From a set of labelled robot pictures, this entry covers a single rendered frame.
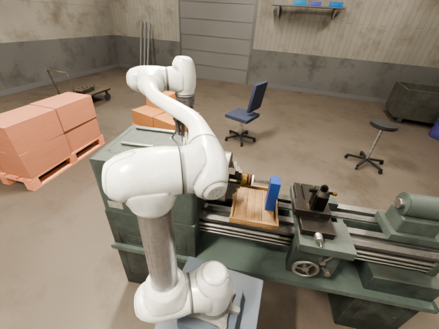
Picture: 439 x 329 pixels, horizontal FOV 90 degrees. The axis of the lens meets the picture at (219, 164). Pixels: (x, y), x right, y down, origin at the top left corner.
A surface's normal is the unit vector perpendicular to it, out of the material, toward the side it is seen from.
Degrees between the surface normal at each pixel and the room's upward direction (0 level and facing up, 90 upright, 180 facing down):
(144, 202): 93
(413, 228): 90
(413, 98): 90
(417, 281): 0
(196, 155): 20
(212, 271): 6
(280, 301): 0
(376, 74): 90
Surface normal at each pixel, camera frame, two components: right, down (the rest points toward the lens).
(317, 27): -0.30, 0.52
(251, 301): 0.06, -0.83
